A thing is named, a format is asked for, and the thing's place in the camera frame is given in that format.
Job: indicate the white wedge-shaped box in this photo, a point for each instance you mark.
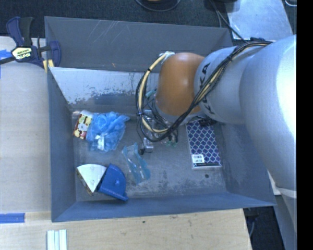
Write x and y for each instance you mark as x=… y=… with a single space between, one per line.
x=91 y=174

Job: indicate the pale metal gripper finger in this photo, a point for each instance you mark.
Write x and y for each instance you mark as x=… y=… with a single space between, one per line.
x=146 y=141
x=149 y=149

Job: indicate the blue and white patterned box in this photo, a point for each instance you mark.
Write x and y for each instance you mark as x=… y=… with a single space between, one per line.
x=203 y=144

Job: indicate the grey metal bin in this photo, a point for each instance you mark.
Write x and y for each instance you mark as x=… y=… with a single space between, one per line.
x=172 y=181

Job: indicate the blue wedge-shaped box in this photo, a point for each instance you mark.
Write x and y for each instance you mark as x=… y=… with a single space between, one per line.
x=113 y=182

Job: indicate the pale wood board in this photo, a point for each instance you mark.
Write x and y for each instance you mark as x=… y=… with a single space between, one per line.
x=23 y=139

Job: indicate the clear blue plastic packet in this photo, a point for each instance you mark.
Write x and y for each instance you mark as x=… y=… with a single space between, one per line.
x=137 y=164

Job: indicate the clear bag of blue pieces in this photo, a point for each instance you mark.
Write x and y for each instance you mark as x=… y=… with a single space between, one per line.
x=107 y=131

